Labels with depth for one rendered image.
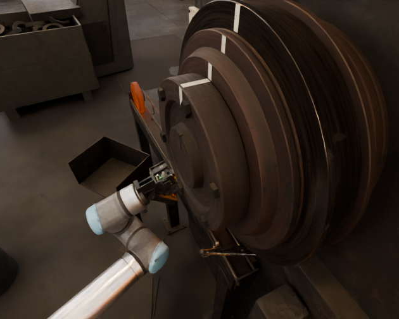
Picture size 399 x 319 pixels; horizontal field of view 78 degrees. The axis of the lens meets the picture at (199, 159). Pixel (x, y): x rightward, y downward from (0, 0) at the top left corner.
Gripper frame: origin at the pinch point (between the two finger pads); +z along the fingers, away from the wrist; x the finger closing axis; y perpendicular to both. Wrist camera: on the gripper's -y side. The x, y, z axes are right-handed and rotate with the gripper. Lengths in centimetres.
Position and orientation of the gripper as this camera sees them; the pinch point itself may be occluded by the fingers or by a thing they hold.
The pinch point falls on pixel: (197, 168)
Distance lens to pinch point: 80.7
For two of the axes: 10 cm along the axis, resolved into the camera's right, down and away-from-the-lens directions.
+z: 8.7, -4.8, 1.1
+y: -2.5, -6.2, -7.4
